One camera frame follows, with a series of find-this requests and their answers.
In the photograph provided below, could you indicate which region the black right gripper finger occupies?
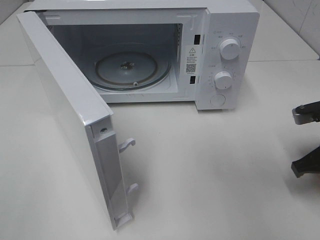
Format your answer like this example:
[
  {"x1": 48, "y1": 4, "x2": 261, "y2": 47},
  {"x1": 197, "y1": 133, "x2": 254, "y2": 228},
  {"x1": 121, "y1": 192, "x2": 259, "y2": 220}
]
[{"x1": 291, "y1": 147, "x2": 320, "y2": 178}]

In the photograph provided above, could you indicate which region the round white door button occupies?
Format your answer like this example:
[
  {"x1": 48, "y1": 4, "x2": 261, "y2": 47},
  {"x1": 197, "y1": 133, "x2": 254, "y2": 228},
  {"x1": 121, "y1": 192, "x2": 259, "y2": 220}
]
[{"x1": 210, "y1": 94, "x2": 226, "y2": 108}]

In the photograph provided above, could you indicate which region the white microwave door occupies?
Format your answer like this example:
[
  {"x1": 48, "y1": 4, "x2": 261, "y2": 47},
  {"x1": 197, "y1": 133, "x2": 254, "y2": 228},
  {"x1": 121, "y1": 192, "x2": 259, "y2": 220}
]
[{"x1": 17, "y1": 11, "x2": 138, "y2": 230}]

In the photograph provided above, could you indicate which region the lower white timer knob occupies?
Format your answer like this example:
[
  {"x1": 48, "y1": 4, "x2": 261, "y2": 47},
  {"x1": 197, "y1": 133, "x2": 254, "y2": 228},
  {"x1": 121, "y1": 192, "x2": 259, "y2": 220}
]
[{"x1": 214, "y1": 71, "x2": 233, "y2": 90}]

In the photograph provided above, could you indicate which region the upper white power knob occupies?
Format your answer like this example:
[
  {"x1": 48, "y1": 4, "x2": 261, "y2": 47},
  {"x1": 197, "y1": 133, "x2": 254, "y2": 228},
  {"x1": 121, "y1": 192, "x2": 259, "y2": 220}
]
[{"x1": 219, "y1": 37, "x2": 241, "y2": 60}]

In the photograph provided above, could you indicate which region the white microwave oven body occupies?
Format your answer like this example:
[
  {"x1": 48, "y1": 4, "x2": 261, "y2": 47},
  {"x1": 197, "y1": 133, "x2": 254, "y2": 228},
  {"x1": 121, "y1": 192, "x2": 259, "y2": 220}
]
[{"x1": 22, "y1": 0, "x2": 260, "y2": 110}]

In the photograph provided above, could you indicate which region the glass microwave turntable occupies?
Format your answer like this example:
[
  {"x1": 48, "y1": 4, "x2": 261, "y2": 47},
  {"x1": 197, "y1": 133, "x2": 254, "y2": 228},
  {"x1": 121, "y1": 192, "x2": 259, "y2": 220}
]
[{"x1": 91, "y1": 43, "x2": 171, "y2": 91}]

